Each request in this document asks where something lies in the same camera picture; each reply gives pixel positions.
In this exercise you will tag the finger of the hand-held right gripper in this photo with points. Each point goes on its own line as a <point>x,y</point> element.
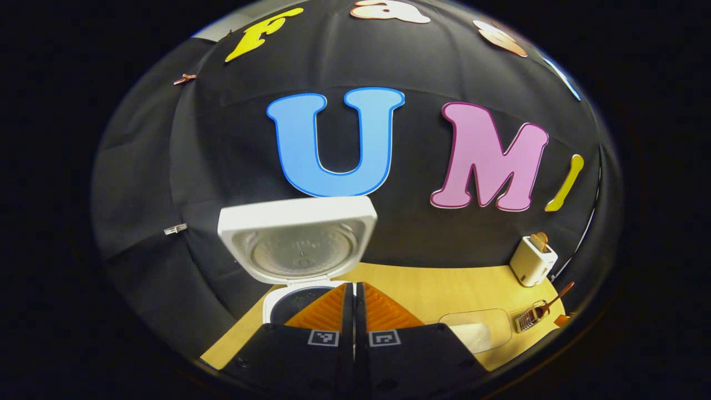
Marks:
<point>562,320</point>

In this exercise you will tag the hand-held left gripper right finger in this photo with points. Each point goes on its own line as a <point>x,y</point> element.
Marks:
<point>416,361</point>

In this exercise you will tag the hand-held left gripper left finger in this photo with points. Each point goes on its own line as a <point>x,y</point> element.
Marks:
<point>294,361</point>

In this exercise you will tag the brown wooden spoon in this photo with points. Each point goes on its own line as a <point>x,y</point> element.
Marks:
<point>558,297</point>

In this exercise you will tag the white rice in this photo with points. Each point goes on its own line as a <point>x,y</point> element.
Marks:
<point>472,336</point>

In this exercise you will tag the white rice cooker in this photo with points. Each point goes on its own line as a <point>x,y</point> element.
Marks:
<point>294,214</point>

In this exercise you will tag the white toaster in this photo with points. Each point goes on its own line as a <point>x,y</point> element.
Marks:
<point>530,266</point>

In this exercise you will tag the clear plastic container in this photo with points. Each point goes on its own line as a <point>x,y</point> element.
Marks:
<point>494,322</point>

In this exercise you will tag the toast slice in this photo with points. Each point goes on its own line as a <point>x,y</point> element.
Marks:
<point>543,239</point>
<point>535,243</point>

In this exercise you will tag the white cloth clip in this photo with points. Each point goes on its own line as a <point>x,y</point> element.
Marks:
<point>175,229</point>

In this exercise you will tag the black backdrop cloth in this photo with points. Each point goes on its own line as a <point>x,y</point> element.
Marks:
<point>222,139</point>

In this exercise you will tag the copper cloth clip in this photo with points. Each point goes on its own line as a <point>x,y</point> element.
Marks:
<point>184,79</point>

